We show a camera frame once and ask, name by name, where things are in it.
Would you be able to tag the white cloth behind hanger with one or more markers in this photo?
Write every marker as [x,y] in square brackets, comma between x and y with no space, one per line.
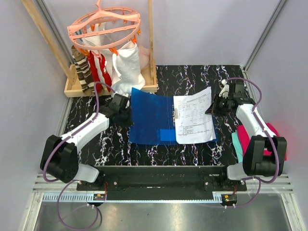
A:
[97,40]

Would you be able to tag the pink folded t-shirt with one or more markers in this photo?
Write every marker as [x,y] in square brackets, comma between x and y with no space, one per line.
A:
[244,138]

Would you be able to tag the blue plastic folder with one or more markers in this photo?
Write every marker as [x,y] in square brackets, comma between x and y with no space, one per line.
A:
[153,119]

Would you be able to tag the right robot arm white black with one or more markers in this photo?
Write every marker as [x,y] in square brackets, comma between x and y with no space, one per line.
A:
[265,155]

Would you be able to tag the pale pink hanging cloth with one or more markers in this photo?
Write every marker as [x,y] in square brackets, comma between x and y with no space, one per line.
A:
[144,56]

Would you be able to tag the teal folded garment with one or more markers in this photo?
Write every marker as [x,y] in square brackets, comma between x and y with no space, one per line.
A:
[237,146]

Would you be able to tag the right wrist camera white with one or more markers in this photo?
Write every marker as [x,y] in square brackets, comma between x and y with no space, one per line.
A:
[224,93]

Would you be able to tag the red white striped sock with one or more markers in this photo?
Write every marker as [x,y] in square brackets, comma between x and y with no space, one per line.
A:
[98,72]

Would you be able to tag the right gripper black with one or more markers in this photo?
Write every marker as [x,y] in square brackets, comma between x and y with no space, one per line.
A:
[213,109]

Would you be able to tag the white table form sheet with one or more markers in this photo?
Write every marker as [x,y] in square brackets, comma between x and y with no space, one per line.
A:
[192,124]

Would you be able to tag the brown striped sock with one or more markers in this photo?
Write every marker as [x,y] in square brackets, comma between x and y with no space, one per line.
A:
[83,71]

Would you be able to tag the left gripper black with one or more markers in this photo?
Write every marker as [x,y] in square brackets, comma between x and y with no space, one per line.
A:
[129,122]

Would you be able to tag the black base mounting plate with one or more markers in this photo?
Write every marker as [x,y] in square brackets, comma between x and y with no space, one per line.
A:
[198,181]

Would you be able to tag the pink round clip hanger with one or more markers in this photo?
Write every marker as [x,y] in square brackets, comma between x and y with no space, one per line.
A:
[105,29]

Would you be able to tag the wooden rack frame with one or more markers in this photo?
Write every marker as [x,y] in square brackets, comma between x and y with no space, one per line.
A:
[46,25]

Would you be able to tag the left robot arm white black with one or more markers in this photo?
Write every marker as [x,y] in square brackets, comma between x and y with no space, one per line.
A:
[60,155]

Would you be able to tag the white hanging towel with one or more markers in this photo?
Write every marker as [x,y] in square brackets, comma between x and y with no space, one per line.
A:
[126,69]

